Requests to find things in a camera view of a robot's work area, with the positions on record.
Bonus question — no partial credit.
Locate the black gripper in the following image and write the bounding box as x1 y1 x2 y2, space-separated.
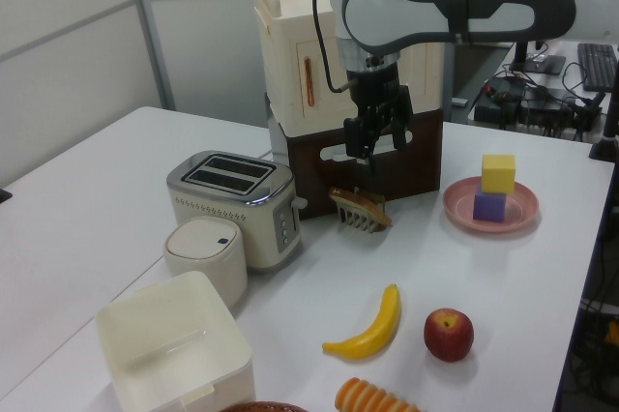
343 63 414 161

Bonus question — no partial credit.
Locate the yellow cube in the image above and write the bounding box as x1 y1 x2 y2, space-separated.
480 154 517 195

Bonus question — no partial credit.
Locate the purple cube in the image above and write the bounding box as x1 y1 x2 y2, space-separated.
472 188 508 224

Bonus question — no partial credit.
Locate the dark brown base box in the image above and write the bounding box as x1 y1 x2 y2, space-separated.
283 106 445 221

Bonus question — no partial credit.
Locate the brown bread slice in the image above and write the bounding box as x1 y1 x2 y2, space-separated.
328 186 394 228

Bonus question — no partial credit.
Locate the metal toast rack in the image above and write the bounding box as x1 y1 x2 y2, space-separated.
333 189 388 236

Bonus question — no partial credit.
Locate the pink plate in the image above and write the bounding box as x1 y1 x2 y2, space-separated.
443 176 541 238

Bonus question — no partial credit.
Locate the black monitor stand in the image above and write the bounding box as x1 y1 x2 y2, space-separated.
507 39 567 76

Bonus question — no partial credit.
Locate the cream silver toaster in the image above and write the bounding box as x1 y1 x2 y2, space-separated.
165 149 309 275

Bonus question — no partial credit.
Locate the yellow banana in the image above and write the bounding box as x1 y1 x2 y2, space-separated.
322 283 402 362

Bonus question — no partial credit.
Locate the red apple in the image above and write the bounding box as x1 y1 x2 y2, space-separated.
424 307 475 363

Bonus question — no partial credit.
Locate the small cream lidded bin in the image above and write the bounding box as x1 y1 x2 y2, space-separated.
162 217 249 309

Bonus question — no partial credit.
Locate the black desk clamp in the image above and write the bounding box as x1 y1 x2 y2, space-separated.
587 91 619 164

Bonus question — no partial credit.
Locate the black keyboard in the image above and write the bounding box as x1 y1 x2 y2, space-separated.
576 43 619 93

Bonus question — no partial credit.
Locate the long striped bread roll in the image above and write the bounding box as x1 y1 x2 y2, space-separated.
335 376 432 412

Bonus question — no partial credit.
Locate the brown wicker basket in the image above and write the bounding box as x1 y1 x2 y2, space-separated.
220 399 310 412

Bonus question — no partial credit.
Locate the open white square container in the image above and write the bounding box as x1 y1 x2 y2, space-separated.
95 270 254 412

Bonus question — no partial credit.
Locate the cream toy cabinet with handles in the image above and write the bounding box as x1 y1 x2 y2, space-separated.
252 0 444 138

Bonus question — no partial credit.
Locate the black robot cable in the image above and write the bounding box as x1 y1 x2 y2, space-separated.
311 0 354 94

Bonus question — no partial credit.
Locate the black electronics box with cables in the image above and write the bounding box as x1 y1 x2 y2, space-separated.
473 75 606 141

